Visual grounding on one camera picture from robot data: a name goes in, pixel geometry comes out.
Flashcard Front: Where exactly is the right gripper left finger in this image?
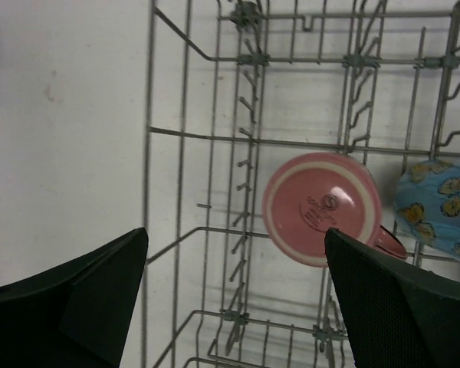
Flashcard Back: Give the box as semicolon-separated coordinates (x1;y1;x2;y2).
0;228;149;367

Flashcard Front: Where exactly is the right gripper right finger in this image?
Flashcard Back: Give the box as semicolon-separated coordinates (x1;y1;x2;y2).
324;228;460;367

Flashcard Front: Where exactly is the blue butterfly mug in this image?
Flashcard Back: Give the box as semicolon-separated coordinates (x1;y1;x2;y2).
393;159;460;261

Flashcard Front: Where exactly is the pink patterned mug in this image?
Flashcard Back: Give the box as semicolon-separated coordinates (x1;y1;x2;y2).
261;153;407;268

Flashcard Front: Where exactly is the grey wire dish rack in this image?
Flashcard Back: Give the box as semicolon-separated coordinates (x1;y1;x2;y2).
142;1;460;367

